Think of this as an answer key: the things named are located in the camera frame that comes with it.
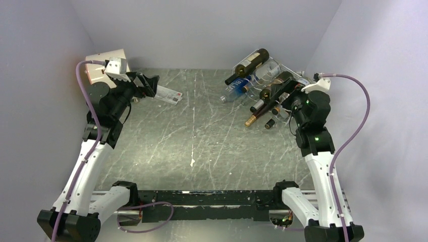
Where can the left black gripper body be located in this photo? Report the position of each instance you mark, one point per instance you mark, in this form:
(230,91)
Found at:
(125,91)

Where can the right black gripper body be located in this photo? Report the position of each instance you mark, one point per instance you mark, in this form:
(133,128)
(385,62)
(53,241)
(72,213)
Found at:
(295,100)

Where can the dark primitivo wine bottle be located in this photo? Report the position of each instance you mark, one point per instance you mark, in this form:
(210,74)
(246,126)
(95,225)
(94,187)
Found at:
(267,91)

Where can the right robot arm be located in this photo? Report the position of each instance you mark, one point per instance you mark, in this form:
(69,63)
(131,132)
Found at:
(330,220)

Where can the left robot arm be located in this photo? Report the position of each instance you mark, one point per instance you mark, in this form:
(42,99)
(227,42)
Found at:
(74,216)

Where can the clear empty glass bottle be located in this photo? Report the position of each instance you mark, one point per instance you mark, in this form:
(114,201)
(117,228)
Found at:
(270,68)

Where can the slim amber gold-capped bottle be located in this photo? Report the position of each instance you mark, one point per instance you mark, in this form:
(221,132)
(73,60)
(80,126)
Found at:
(258,113)

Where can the dark bottle black cap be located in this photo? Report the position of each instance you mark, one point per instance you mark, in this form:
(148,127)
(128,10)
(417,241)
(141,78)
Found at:
(273,120)

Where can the dark green wine bottle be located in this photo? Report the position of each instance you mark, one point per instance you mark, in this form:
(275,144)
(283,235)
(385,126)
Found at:
(248,65)

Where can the clear blue label bottle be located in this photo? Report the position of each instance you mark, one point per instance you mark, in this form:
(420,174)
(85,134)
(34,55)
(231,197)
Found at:
(234,90)

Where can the cream cylindrical appliance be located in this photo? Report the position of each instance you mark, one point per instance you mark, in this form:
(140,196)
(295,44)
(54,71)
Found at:
(95,72)

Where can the white wire wine rack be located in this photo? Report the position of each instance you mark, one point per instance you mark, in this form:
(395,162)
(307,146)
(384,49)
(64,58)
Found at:
(260,84)

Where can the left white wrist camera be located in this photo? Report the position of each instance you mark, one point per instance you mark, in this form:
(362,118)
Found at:
(116,69)

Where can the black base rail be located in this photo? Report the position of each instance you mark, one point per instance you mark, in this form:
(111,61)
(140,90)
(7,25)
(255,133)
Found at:
(214,205)

